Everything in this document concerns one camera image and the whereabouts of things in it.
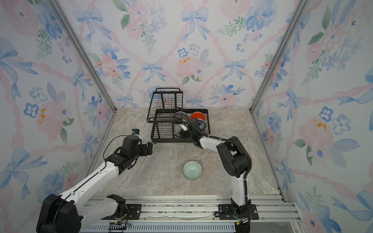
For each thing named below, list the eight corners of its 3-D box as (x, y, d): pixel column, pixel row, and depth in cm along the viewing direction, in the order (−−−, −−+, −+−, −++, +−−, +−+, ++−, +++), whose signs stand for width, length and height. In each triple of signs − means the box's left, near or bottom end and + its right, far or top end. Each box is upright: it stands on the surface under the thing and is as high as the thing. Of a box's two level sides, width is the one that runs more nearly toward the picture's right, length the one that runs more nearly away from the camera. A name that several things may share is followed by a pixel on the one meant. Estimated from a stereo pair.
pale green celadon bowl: (182, 180, 86) (182, 177, 82) (183, 164, 93) (183, 160, 88) (202, 180, 86) (202, 177, 82) (201, 164, 93) (201, 160, 88)
